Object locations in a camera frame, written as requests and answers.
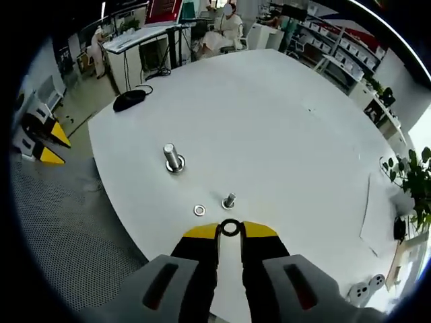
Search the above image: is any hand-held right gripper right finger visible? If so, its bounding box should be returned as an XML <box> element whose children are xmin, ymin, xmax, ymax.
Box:
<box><xmin>238</xmin><ymin>220</ymin><xmax>388</xmax><ymax>323</ymax></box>

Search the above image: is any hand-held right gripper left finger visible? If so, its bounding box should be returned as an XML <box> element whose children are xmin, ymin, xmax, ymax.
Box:
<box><xmin>107</xmin><ymin>221</ymin><xmax>222</xmax><ymax>323</ymax></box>

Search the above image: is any small threaded steel stud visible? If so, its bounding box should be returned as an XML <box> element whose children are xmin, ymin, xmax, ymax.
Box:
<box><xmin>221</xmin><ymin>192</ymin><xmax>237</xmax><ymax>211</ymax></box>

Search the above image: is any large threaded steel stud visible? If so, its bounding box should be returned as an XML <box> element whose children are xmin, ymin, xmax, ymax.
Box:
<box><xmin>162</xmin><ymin>143</ymin><xmax>187</xmax><ymax>175</ymax></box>

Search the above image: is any large steel washer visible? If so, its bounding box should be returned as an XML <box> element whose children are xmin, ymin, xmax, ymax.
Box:
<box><xmin>165</xmin><ymin>154</ymin><xmax>187</xmax><ymax>175</ymax></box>

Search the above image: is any grey handheld controller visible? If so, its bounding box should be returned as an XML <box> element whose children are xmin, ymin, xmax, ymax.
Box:
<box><xmin>368</xmin><ymin>273</ymin><xmax>387</xmax><ymax>293</ymax></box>
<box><xmin>347</xmin><ymin>281</ymin><xmax>372</xmax><ymax>308</ymax></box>

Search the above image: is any grey mesh chair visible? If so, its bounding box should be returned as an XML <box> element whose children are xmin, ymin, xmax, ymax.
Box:
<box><xmin>9</xmin><ymin>156</ymin><xmax>151</xmax><ymax>316</ymax></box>

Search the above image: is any black computer mouse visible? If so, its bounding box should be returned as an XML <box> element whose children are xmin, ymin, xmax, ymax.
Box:
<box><xmin>112</xmin><ymin>84</ymin><xmax>155</xmax><ymax>113</ymax></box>

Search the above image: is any white paper sheet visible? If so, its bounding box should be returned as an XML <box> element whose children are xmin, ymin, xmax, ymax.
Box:
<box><xmin>358</xmin><ymin>173</ymin><xmax>407</xmax><ymax>258</ymax></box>

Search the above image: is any white standing desk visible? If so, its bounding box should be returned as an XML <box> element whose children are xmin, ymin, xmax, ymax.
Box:
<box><xmin>102</xmin><ymin>22</ymin><xmax>193</xmax><ymax>96</ymax></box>

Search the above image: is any small black device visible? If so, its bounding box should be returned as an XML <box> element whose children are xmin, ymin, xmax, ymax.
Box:
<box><xmin>393</xmin><ymin>216</ymin><xmax>409</xmax><ymax>242</ymax></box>

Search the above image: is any large green potted plant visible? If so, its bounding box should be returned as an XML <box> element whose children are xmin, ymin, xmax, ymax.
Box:
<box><xmin>379</xmin><ymin>145</ymin><xmax>431</xmax><ymax>234</ymax></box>

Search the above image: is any laptop with red screen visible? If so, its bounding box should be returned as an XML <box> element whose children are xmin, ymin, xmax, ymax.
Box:
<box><xmin>143</xmin><ymin>0</ymin><xmax>185</xmax><ymax>28</ymax></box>

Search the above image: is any shelf with white bins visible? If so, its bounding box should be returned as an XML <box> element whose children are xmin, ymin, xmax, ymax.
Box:
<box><xmin>295</xmin><ymin>9</ymin><xmax>389</xmax><ymax>87</ymax></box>

